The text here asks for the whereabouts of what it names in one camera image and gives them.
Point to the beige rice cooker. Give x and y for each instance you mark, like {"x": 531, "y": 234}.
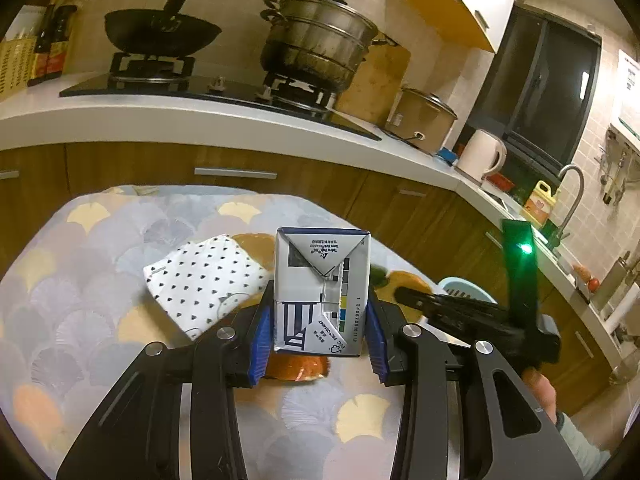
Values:
{"x": 425, "y": 120}

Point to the person's right hand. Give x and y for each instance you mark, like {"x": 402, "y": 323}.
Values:
{"x": 540, "y": 395}

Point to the soap dish with orange items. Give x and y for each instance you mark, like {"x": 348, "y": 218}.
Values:
{"x": 586, "y": 277}

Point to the red container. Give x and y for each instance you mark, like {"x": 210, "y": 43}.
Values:
{"x": 500, "y": 182}

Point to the white cylinder container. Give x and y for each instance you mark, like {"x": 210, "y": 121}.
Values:
{"x": 622, "y": 307}

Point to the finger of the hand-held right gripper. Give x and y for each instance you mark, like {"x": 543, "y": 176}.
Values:
{"x": 450, "y": 307}

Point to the person's right forearm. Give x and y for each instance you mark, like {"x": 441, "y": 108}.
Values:
{"x": 580, "y": 450}

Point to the dark window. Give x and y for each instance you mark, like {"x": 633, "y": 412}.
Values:
{"x": 540, "y": 85}

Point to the yellow printed box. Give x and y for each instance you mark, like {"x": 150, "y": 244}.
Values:
{"x": 15, "y": 70}

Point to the steel thermos bottle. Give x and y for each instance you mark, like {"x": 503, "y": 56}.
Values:
{"x": 610, "y": 285}

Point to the white and navy milk carton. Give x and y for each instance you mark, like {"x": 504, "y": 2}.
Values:
{"x": 320, "y": 280}

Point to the orange peel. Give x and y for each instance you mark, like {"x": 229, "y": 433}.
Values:
{"x": 300, "y": 371}

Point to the yellow detergent bottle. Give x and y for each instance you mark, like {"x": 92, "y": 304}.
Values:
{"x": 540, "y": 205}

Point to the steel kitchen faucet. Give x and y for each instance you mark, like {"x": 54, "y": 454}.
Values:
{"x": 575, "y": 195}

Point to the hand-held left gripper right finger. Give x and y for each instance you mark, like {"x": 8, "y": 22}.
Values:
{"x": 376, "y": 340}

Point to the steel steamer pot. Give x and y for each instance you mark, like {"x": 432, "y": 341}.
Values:
{"x": 320, "y": 40}

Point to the white dotted paper packet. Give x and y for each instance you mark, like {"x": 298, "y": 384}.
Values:
{"x": 200, "y": 280}

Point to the white water heater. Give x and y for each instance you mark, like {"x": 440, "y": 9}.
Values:
{"x": 627, "y": 95}

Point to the white electric kettle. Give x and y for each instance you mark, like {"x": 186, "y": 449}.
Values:
{"x": 477, "y": 155}

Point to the small blue container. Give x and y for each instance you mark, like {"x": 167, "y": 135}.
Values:
{"x": 447, "y": 156}

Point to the wooden cutting board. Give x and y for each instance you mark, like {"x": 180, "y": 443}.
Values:
{"x": 380, "y": 85}

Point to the black glass gas stove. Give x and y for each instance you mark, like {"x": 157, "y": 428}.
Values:
{"x": 225, "y": 92}

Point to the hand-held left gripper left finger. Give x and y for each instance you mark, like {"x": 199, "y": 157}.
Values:
{"x": 260, "y": 345}

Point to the small dark leafy greens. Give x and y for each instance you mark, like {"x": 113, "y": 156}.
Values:
{"x": 379, "y": 276}

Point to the fan-patterned tablecloth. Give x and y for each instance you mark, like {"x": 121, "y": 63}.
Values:
{"x": 100, "y": 285}

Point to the black wok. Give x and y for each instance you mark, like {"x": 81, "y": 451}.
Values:
{"x": 160, "y": 30}

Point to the wooden base cabinets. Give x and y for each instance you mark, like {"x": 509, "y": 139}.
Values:
{"x": 125, "y": 165}

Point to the teal plastic basket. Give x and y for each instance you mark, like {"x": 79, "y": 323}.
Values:
{"x": 465, "y": 287}

